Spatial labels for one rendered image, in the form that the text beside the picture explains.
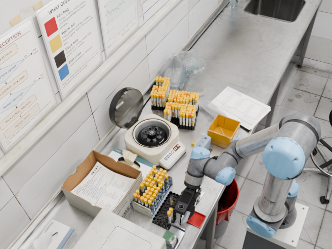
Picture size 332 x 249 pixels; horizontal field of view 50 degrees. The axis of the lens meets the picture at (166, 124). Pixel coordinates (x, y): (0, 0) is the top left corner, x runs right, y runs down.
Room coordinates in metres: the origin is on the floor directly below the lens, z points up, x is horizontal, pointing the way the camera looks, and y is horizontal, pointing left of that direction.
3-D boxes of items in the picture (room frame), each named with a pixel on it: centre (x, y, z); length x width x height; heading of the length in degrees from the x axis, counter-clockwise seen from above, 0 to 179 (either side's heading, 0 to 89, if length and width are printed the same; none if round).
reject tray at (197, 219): (0.78, -0.11, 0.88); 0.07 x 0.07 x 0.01; 58
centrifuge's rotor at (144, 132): (1.22, 0.07, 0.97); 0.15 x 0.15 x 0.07
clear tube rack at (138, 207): (0.91, 0.08, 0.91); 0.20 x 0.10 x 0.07; 148
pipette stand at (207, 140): (1.15, -0.18, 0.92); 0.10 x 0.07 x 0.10; 143
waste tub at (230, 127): (1.25, -0.30, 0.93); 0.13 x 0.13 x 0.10; 57
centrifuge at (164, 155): (1.21, 0.06, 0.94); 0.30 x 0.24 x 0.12; 49
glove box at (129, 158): (1.08, 0.19, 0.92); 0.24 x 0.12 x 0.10; 58
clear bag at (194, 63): (1.87, -0.18, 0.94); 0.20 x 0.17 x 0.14; 123
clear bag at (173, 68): (1.74, -0.06, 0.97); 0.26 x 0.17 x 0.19; 162
